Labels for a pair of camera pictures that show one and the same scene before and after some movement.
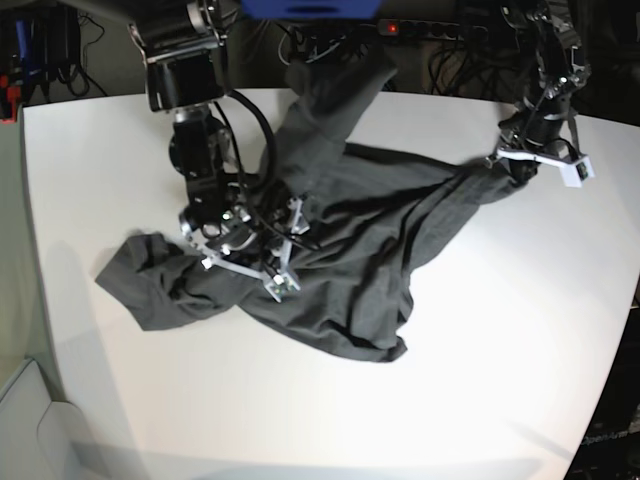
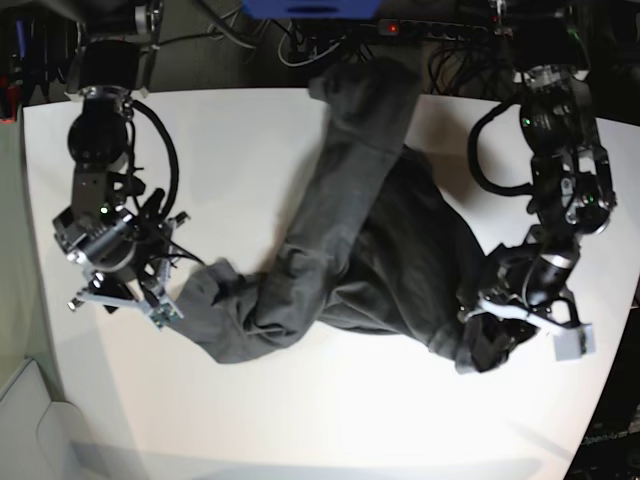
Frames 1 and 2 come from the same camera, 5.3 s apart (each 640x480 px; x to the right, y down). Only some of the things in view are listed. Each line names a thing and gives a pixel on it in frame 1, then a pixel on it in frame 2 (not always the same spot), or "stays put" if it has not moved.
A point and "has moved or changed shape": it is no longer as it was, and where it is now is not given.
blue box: [312, 9] stays put
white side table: [41, 438] stays put
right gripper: [521, 156] → [518, 283]
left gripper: [258, 239] → [140, 282]
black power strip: [431, 29] stays put
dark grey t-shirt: [369, 213] has moved or changed shape
